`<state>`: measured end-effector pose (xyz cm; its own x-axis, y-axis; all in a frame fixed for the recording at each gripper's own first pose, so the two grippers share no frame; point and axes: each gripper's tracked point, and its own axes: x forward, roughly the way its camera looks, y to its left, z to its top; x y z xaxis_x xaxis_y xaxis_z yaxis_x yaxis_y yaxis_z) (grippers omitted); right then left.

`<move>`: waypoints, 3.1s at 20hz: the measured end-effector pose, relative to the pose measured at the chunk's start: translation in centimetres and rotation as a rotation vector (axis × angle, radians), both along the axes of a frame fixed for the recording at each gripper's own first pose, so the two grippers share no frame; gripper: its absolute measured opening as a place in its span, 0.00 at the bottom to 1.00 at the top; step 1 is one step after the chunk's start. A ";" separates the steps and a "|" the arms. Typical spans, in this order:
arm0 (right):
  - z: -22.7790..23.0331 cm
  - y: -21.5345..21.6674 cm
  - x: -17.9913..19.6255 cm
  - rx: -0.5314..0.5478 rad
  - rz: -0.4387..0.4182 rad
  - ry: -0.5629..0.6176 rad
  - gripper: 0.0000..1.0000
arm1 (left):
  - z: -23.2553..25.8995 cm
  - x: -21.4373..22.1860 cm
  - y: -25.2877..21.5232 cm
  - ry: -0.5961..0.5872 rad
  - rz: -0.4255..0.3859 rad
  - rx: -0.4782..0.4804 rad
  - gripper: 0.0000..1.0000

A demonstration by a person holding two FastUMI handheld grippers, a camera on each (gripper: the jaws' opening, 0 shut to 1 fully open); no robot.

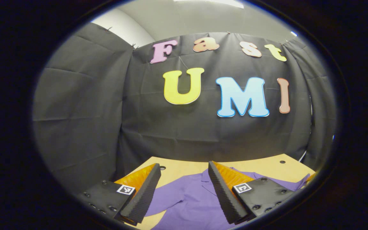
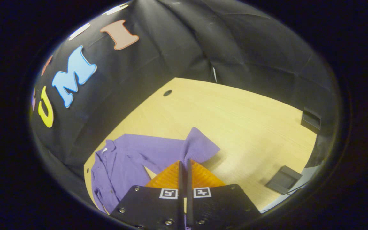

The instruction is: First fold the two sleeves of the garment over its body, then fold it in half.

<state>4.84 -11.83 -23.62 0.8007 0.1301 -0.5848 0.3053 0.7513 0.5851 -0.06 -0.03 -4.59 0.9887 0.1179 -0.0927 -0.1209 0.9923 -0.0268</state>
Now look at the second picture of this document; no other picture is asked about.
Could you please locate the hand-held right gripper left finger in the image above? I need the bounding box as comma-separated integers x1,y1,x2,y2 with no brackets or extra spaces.
110,161,184,230

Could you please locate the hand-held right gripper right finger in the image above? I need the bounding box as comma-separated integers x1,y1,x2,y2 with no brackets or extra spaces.
186,159,261,230

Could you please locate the purple button shirt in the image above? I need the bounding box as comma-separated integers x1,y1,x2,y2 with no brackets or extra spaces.
90,127,221,214

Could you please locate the black table edge bracket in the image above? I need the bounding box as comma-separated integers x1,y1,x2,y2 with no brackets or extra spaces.
265,165,303,195
300,107,322,134

